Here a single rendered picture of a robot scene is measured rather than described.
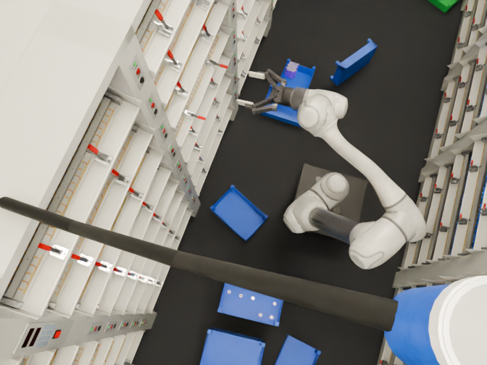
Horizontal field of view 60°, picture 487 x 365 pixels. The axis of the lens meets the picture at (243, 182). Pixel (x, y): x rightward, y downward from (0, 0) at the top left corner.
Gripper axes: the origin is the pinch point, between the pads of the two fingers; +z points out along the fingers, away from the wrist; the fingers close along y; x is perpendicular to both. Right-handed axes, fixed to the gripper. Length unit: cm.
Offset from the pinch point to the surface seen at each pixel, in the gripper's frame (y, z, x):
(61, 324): -102, 11, 34
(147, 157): -43.3, 20.8, 12.4
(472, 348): -80, -65, 120
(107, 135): -51, 13, 50
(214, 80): 15.6, 27.2, -25.8
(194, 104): -8.6, 22.4, -7.6
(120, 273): -85, 22, -6
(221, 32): 29.1, 23.9, -6.8
